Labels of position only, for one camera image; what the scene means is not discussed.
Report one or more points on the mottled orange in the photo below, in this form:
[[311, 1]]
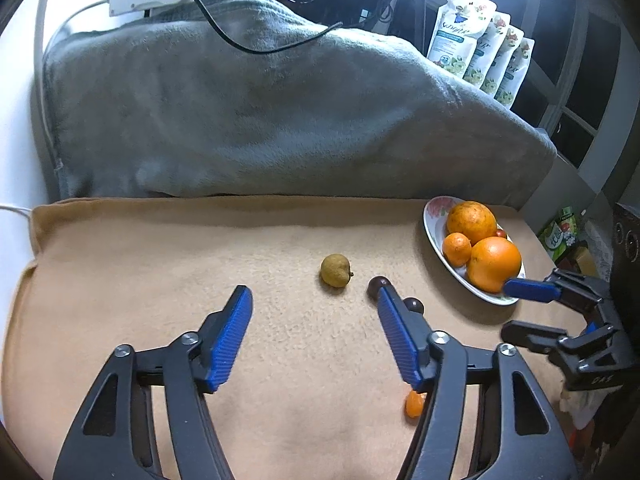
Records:
[[471, 221]]

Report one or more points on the brown longan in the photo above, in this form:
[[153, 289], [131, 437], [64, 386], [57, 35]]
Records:
[[336, 270]]

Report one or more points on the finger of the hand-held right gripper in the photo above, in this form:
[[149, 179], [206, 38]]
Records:
[[527, 290], [530, 336]]

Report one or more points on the white floral plate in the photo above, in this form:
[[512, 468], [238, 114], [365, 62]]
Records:
[[434, 220]]

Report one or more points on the beige fluffy cloth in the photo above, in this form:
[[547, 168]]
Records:
[[580, 405]]

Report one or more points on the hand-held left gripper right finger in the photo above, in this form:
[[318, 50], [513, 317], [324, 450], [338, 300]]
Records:
[[400, 340]]

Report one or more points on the large smooth orange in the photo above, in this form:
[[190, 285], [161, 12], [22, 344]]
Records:
[[495, 265]]

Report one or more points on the dark purple grape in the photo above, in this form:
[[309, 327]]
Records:
[[415, 304], [376, 285]]

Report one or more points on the small mandarin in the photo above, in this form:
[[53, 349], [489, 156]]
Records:
[[456, 250]]

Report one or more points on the grey fleece blanket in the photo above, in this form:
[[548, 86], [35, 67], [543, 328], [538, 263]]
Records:
[[250, 120]]

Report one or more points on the tiny orange kumquat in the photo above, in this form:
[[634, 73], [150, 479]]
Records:
[[414, 406]]

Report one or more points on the tan fleece blanket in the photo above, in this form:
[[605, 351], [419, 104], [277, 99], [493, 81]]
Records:
[[150, 260]]

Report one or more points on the black speaker box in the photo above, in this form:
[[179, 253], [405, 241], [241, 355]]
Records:
[[627, 240]]

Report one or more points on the red cherry tomato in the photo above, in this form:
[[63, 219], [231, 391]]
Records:
[[501, 233]]

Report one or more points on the green carton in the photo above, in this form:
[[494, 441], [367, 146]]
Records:
[[560, 230]]

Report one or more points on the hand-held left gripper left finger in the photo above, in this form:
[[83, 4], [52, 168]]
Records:
[[227, 340]]

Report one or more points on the white green refill pouch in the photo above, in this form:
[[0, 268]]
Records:
[[517, 80], [457, 30], [492, 55], [507, 67]]

